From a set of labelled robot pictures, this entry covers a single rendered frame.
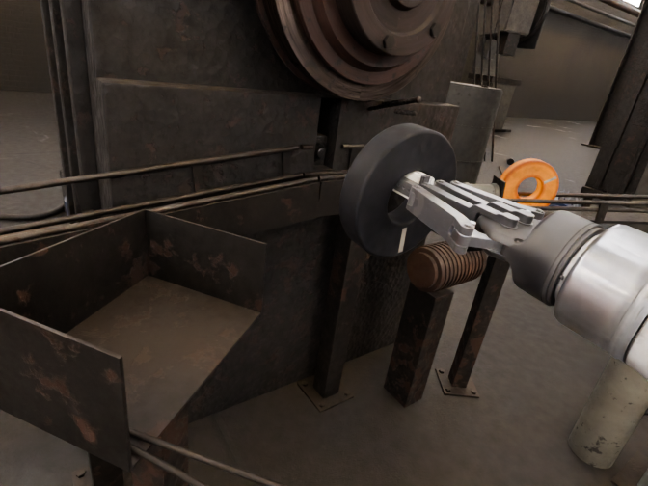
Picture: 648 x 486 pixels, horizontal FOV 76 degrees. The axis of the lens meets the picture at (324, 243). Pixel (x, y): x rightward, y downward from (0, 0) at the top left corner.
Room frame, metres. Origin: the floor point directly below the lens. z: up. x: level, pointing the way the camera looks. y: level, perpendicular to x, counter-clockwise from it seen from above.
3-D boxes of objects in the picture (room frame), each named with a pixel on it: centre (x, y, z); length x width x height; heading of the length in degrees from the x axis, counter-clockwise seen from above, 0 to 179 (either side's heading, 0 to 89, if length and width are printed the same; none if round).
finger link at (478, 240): (0.33, -0.14, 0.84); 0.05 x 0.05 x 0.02; 40
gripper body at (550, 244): (0.34, -0.18, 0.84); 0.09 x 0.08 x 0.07; 39
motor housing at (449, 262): (1.06, -0.35, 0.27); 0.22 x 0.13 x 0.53; 129
